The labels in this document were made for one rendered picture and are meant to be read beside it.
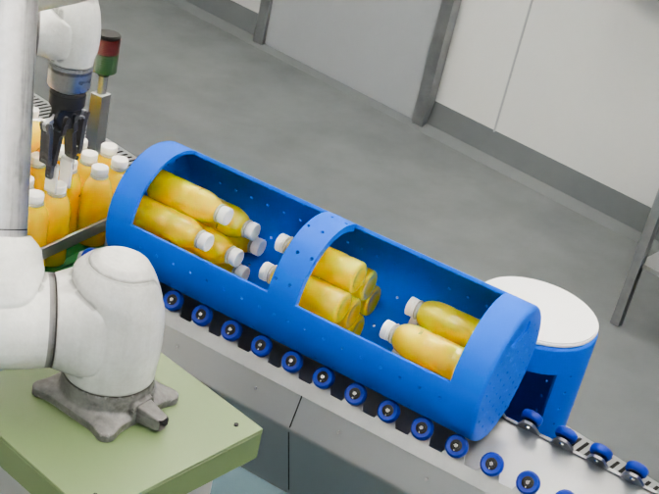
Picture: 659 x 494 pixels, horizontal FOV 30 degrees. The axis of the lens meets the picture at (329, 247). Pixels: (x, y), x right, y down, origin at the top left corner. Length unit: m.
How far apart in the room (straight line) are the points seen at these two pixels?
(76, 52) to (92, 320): 0.76
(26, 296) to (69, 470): 0.28
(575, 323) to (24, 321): 1.29
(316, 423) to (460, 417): 0.33
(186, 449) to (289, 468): 0.60
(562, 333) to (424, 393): 0.49
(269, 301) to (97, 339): 0.53
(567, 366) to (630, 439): 1.72
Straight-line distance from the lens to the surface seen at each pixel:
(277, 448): 2.58
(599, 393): 4.58
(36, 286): 1.96
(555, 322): 2.72
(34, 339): 1.95
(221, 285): 2.46
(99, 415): 2.05
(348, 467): 2.47
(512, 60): 6.10
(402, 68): 6.43
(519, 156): 6.14
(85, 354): 1.98
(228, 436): 2.08
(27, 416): 2.07
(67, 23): 2.52
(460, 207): 5.64
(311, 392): 2.47
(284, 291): 2.38
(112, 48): 3.11
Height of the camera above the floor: 2.32
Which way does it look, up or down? 28 degrees down
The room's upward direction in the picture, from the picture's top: 13 degrees clockwise
